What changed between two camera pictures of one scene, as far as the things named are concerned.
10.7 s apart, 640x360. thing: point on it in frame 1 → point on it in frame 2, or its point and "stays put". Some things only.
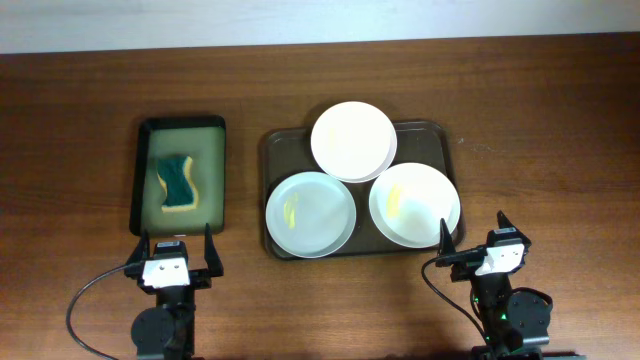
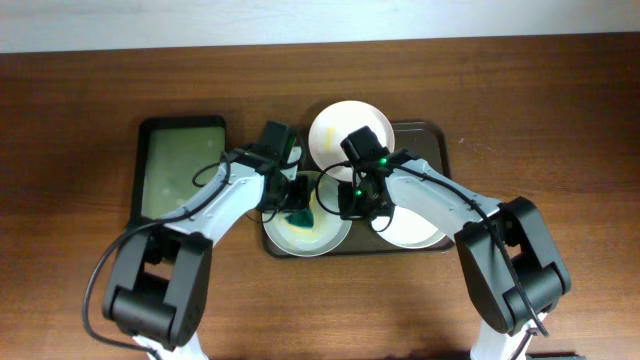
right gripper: [447, 257] → [348, 209]
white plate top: [353, 142] stays put
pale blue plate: [310, 215] stays put
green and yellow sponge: [177, 175] → [302, 218]
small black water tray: [178, 177] stays put
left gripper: [201, 280] → [302, 200]
